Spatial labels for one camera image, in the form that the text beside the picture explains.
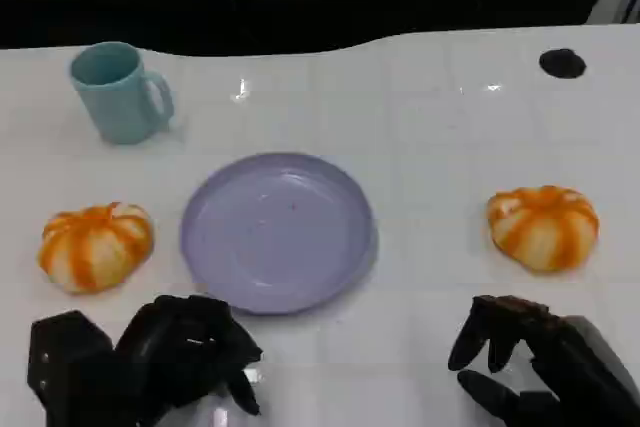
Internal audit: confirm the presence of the lilac plate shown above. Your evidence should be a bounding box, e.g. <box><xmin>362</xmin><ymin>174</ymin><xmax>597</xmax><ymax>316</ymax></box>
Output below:
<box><xmin>179</xmin><ymin>151</ymin><xmax>380</xmax><ymax>317</ymax></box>

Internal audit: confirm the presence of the pale green mug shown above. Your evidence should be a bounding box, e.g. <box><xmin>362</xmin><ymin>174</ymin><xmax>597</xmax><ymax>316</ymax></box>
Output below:
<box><xmin>68</xmin><ymin>40</ymin><xmax>176</xmax><ymax>146</ymax></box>

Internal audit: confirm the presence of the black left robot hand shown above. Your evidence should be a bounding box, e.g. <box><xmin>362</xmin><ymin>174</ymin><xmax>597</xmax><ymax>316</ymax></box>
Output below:
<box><xmin>113</xmin><ymin>293</ymin><xmax>265</xmax><ymax>419</ymax></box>

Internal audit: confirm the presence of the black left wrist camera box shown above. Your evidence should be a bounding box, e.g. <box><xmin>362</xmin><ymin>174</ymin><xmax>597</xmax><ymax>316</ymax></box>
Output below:
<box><xmin>26</xmin><ymin>310</ymin><xmax>119</xmax><ymax>427</ymax></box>

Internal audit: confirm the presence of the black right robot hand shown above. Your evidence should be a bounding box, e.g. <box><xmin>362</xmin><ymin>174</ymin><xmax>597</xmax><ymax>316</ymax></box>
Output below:
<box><xmin>446</xmin><ymin>294</ymin><xmax>577</xmax><ymax>427</ymax></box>

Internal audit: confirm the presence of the black table grommet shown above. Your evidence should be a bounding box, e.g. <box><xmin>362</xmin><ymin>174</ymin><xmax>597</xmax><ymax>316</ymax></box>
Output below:
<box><xmin>538</xmin><ymin>48</ymin><xmax>587</xmax><ymax>80</ymax></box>

